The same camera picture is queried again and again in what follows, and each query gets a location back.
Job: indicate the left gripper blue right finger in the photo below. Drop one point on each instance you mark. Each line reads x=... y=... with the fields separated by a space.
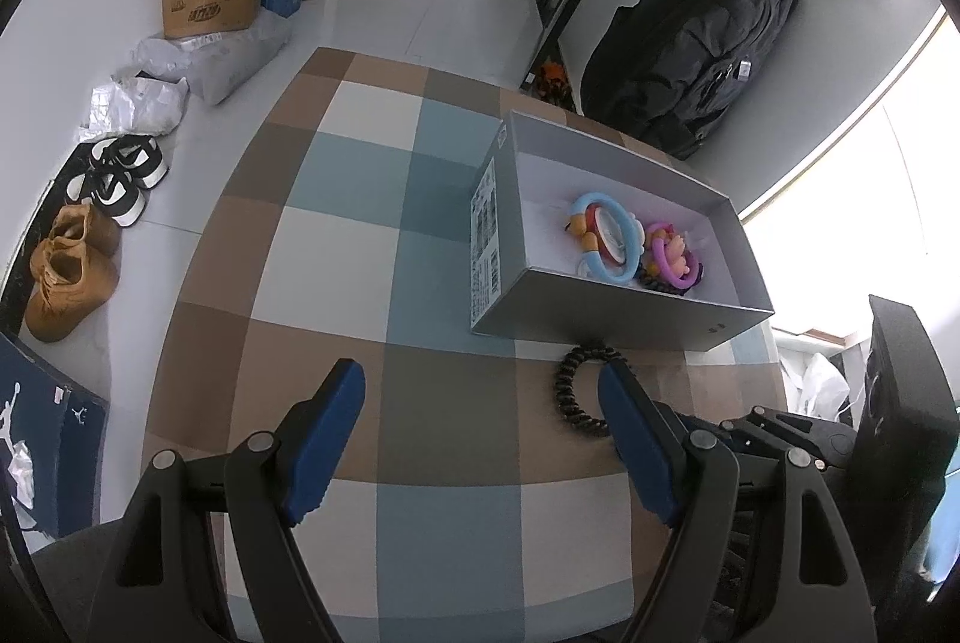
x=652 y=454

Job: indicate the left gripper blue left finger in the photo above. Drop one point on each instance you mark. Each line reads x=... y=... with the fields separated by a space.
x=314 y=435

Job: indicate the pink pig toy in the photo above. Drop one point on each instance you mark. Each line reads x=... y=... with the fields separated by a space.
x=669 y=259

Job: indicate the checkered table cloth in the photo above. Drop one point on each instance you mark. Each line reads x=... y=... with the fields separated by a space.
x=332 y=205

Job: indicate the grey shallow cardboard box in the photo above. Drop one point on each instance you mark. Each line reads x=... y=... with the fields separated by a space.
x=558 y=248

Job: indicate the dark blue shoe box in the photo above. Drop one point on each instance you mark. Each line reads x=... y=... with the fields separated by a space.
x=52 y=435

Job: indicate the tan suede shoes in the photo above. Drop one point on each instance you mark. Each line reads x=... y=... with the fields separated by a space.
x=73 y=271

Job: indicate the black white sandals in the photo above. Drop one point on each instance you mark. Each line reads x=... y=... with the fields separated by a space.
x=117 y=175

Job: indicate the white crumpled plastic bag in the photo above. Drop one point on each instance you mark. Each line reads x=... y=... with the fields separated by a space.
x=133 y=105

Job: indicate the grey plastic parcel bag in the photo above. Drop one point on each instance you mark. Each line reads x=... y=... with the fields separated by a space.
x=215 y=65

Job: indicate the black backpack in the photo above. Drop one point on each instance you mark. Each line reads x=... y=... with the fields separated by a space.
x=667 y=71

